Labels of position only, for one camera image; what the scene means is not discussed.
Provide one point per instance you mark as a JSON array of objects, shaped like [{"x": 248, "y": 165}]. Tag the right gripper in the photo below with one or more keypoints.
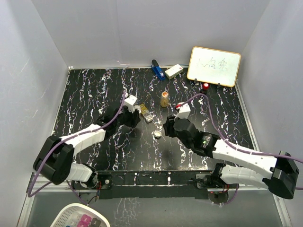
[{"x": 169, "y": 126}]

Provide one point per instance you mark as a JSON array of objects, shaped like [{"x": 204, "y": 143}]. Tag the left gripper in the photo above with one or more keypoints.
[{"x": 134, "y": 117}]

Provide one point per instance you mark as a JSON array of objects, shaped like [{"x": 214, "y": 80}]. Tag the yellow clear weekly pill organizer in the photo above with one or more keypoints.
[{"x": 145, "y": 113}]

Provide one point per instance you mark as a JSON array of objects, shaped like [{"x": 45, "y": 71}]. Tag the white bottle cap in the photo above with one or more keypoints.
[{"x": 157, "y": 134}]

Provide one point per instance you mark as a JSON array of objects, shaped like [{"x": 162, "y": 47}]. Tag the clear jar of yellow capsules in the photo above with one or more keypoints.
[{"x": 164, "y": 99}]

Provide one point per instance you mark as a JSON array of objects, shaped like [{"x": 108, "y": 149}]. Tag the white cap pill bottle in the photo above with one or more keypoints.
[{"x": 137, "y": 107}]

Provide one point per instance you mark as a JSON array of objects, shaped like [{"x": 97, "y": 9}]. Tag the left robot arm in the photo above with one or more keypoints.
[{"x": 60, "y": 167}]

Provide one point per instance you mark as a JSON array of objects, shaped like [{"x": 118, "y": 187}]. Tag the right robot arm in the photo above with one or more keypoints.
[{"x": 277, "y": 173}]

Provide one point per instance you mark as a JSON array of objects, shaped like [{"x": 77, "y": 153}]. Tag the red emergency stop button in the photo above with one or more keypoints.
[{"x": 205, "y": 87}]

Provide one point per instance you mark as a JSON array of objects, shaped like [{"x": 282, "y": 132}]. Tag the blue black stapler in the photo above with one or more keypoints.
[{"x": 158, "y": 71}]

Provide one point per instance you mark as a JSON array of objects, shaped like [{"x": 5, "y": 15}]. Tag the white green small box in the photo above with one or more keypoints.
[{"x": 173, "y": 71}]

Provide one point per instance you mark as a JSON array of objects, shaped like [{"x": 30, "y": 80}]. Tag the small whiteboard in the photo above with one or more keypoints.
[{"x": 213, "y": 66}]

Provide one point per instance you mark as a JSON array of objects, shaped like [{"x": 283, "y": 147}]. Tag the white plastic basket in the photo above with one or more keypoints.
[{"x": 78, "y": 215}]

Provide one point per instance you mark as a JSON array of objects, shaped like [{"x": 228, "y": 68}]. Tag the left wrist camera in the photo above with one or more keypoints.
[{"x": 130, "y": 102}]

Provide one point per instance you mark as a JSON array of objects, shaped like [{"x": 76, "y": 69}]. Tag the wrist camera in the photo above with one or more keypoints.
[
  {"x": 183, "y": 111},
  {"x": 130, "y": 102}
]

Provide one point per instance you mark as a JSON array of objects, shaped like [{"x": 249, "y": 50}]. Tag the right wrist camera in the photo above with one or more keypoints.
[{"x": 183, "y": 111}]

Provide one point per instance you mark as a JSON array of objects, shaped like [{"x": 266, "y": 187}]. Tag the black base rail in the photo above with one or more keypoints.
[{"x": 156, "y": 184}]

